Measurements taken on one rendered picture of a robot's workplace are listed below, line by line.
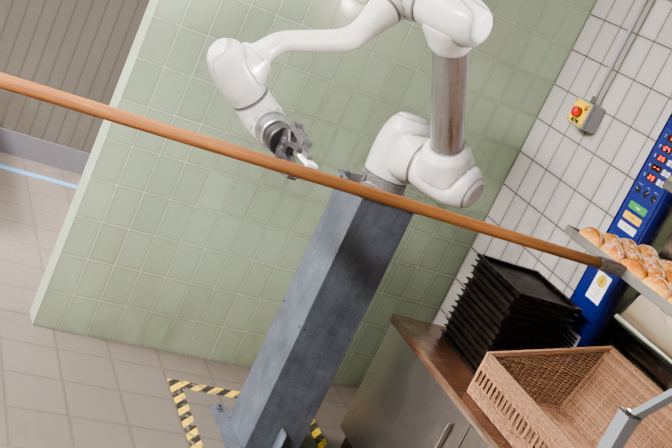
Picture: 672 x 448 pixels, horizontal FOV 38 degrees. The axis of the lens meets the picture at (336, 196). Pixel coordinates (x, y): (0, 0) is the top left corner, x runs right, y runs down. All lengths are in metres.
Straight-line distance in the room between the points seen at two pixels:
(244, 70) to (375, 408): 1.50
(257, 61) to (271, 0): 0.98
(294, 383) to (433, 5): 1.39
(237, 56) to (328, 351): 1.26
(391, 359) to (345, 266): 0.45
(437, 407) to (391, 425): 0.25
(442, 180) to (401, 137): 0.21
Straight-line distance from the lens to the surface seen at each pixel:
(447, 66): 2.72
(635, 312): 3.38
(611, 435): 2.56
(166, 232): 3.59
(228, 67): 2.40
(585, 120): 3.69
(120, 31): 5.09
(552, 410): 3.37
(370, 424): 3.49
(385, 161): 3.10
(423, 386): 3.27
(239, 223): 3.65
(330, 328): 3.26
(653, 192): 3.42
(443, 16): 2.61
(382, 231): 3.15
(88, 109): 2.02
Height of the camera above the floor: 1.73
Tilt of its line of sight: 14 degrees down
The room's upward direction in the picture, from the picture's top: 25 degrees clockwise
